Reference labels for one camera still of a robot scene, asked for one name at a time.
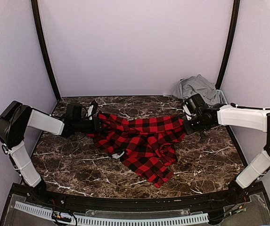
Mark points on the light blue plastic basket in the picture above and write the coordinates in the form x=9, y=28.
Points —
x=221, y=96

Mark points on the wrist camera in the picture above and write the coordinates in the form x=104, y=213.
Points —
x=92, y=109
x=186, y=111

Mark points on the white slotted cable duct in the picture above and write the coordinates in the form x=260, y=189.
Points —
x=114, y=218

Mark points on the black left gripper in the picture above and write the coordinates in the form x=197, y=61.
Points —
x=96, y=125

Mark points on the grey long sleeve shirt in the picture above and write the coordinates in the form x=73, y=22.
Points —
x=197, y=85

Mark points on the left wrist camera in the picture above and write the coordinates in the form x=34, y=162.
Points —
x=92, y=109

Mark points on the red black plaid shirt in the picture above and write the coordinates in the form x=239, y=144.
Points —
x=146, y=146

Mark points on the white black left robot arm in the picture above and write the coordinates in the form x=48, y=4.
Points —
x=17, y=118

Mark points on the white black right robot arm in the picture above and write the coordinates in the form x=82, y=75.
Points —
x=200, y=116

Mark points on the black frame post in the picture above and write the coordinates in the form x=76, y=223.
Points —
x=43, y=47
x=229, y=42

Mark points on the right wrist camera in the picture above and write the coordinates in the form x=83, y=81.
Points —
x=186, y=111

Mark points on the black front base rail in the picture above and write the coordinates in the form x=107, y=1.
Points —
x=213, y=203

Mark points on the black right frame post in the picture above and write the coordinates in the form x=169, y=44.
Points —
x=229, y=42

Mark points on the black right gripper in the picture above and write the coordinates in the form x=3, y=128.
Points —
x=189, y=129

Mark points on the black left frame post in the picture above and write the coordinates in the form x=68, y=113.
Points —
x=43, y=47

